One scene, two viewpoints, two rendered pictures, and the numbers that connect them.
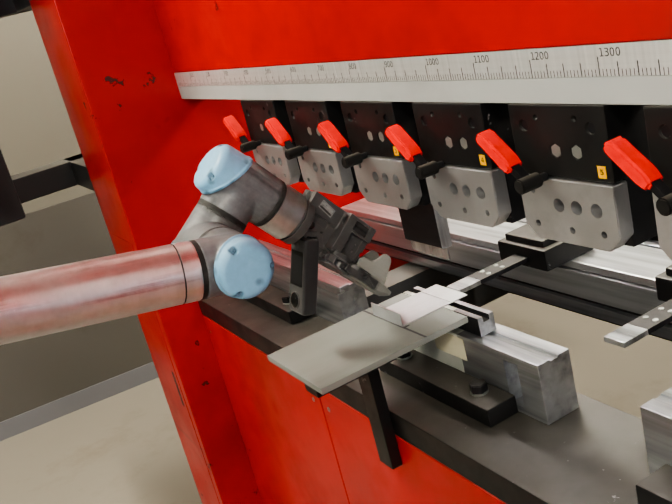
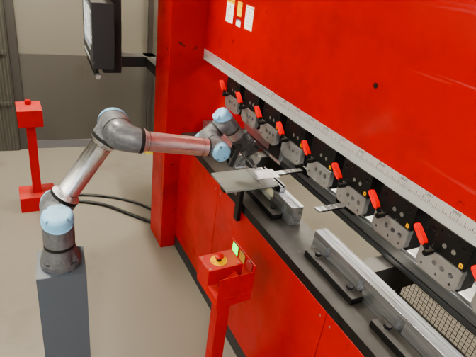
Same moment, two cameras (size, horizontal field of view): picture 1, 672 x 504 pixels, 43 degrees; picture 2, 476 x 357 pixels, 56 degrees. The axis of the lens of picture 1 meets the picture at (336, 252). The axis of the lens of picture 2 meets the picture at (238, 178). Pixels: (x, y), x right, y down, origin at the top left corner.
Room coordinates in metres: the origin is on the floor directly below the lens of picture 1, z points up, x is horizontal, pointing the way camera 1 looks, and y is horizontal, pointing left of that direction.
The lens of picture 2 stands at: (-0.63, 0.15, 1.97)
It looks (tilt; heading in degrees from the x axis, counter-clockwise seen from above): 28 degrees down; 356
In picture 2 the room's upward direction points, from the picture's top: 8 degrees clockwise
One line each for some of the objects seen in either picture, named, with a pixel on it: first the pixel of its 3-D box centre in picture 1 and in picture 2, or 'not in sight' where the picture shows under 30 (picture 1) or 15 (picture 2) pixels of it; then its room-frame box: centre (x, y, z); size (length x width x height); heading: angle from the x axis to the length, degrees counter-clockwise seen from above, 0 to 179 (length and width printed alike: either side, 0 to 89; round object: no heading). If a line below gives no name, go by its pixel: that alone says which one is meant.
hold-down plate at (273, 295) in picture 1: (270, 298); not in sight; (1.80, 0.17, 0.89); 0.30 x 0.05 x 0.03; 26
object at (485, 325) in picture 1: (447, 309); (272, 178); (1.27, -0.15, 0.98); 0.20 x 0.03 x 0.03; 26
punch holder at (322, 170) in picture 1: (334, 140); (256, 108); (1.48, -0.05, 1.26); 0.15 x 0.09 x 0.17; 26
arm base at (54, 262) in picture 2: not in sight; (60, 251); (0.78, 0.70, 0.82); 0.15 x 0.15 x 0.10
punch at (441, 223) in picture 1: (424, 226); (275, 151); (1.28, -0.15, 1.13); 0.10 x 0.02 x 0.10; 26
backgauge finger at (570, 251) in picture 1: (512, 257); (298, 168); (1.36, -0.29, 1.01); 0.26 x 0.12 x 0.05; 116
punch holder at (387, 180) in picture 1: (396, 146); (277, 123); (1.30, -0.13, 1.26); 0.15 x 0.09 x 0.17; 26
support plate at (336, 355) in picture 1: (366, 339); (244, 179); (1.22, -0.01, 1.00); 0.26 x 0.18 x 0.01; 116
